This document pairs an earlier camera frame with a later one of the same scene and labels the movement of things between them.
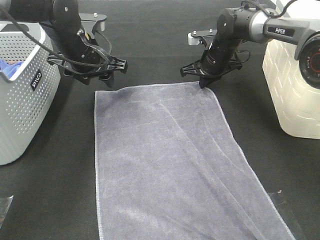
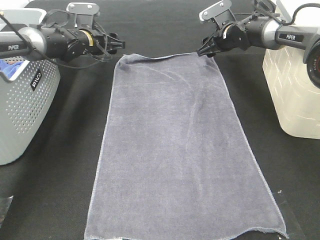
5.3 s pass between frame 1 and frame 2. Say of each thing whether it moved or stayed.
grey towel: moved
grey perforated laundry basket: stayed
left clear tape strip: stayed
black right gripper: moved
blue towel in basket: stayed
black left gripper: moved
